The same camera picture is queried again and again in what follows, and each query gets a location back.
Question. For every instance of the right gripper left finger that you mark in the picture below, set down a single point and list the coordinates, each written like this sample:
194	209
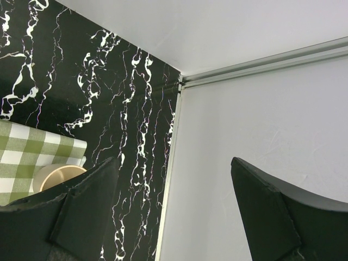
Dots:
65	222

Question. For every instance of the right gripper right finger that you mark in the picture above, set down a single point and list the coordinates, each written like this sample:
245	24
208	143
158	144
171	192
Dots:
284	222

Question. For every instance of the beige paper cup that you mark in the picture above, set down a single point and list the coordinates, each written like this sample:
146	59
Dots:
52	175

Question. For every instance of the green checkered cloth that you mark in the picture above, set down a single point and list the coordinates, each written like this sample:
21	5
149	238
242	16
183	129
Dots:
25	151

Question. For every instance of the aluminium side table rail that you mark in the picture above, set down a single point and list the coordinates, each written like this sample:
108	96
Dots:
168	173

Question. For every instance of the right aluminium frame post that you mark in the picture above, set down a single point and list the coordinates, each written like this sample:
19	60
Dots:
307	55

